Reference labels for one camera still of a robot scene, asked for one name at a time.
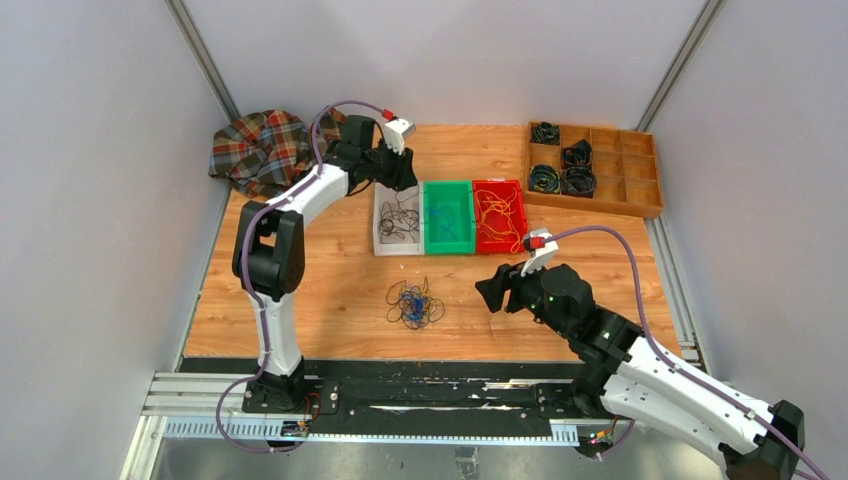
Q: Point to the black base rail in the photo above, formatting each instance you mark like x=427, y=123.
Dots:
x=428, y=398

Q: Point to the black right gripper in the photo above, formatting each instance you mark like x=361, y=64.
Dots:
x=505, y=277

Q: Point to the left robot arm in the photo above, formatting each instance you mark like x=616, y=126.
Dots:
x=270, y=253

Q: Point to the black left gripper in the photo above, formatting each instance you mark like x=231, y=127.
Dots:
x=403, y=175

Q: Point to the plaid cloth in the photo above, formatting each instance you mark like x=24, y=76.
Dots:
x=265, y=153

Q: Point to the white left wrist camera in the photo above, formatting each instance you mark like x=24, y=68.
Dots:
x=396, y=132

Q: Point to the white plastic bin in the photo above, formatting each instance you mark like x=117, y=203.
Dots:
x=398, y=226

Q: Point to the red plastic bin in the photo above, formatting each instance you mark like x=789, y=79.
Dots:
x=501, y=220

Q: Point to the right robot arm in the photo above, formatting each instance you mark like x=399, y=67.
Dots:
x=625, y=375

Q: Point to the wooden compartment tray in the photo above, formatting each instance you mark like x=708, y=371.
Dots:
x=624, y=162

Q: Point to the green plastic bin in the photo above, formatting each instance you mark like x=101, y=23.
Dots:
x=449, y=218

